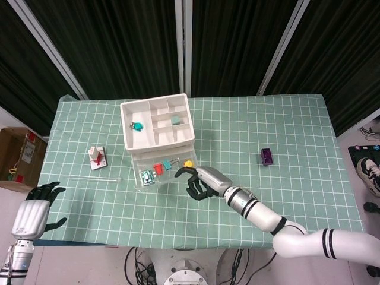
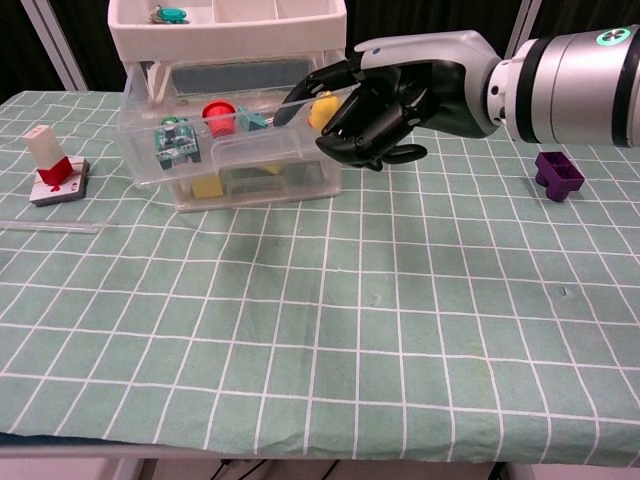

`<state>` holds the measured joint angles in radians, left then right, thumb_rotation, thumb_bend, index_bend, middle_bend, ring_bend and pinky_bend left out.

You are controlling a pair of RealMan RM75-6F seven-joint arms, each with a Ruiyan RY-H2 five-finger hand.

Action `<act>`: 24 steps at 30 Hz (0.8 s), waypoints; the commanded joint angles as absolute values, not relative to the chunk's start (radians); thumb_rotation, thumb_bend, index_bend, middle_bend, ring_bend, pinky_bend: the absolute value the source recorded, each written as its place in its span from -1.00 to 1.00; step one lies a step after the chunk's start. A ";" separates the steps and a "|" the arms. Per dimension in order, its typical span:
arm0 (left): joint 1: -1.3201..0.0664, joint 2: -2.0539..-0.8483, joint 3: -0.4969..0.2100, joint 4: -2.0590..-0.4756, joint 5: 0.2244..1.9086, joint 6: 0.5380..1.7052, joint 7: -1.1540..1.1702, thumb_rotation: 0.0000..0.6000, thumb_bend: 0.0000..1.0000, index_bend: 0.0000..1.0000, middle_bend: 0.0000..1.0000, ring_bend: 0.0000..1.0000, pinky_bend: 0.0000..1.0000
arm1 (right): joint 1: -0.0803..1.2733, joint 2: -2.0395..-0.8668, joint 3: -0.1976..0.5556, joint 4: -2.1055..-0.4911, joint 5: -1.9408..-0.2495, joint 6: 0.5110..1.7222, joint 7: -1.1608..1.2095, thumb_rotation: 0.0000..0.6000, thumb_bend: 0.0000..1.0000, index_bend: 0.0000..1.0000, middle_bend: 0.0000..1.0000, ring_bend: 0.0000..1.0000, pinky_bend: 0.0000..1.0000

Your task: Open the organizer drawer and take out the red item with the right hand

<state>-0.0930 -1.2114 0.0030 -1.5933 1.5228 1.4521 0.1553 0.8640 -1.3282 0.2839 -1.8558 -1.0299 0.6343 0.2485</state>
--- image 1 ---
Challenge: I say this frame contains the white partition frame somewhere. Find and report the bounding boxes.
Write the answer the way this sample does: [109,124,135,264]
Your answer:
[8,0,89,100]
[174,0,193,97]
[256,0,314,96]

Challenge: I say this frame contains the white red rectangular block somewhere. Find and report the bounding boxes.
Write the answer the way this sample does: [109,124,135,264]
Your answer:
[88,145,102,163]

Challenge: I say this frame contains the playing card deck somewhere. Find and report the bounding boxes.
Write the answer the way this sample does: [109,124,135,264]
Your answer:
[90,146,108,171]

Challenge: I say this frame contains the cardboard box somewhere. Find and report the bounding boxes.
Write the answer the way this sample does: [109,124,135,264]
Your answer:
[0,127,48,192]

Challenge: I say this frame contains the clear plastic drawer tray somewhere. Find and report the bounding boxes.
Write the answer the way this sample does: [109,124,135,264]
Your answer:
[131,147,199,192]

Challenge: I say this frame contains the purple plastic block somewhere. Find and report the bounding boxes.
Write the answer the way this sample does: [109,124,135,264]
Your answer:
[260,147,276,167]

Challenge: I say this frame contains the clear plastic rod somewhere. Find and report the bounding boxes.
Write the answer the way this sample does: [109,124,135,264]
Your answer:
[67,176,122,182]

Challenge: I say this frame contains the green white checked tablecloth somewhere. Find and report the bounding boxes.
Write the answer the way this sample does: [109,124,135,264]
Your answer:
[33,94,366,251]

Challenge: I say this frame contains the white compartment organizer box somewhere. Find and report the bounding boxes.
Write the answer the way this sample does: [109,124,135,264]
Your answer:
[119,93,196,156]

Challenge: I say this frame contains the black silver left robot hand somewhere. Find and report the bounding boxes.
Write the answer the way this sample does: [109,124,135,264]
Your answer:
[11,181,68,240]

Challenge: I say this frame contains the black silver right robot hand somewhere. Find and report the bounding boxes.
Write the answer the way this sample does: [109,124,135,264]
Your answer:
[174,166,233,201]

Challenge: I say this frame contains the green white printed toy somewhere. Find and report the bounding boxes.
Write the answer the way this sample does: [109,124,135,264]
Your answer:
[140,169,157,187]

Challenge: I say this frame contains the grey round robot base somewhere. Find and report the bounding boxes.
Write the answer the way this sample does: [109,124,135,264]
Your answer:
[163,258,208,285]

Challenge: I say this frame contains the black cables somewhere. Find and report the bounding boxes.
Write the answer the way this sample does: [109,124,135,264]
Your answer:
[124,246,163,285]
[228,248,277,285]

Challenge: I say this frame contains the white black sneaker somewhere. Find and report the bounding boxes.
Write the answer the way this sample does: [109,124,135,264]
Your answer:
[357,157,380,197]

